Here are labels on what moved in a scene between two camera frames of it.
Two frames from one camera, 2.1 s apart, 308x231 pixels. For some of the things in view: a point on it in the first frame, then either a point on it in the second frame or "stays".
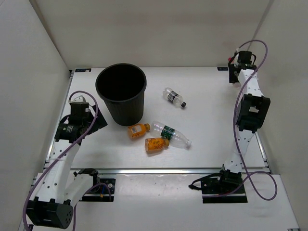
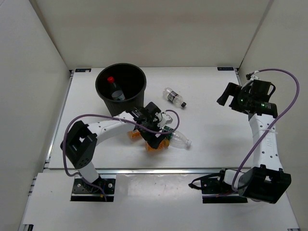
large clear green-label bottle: x=176 y=138 stays
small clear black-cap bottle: x=174 y=97 stays
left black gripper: x=100 y=122 -> x=152 y=139
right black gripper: x=233 y=79 -> x=234 y=90
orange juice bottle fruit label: x=156 y=144 stays
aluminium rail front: x=151 y=171 stays
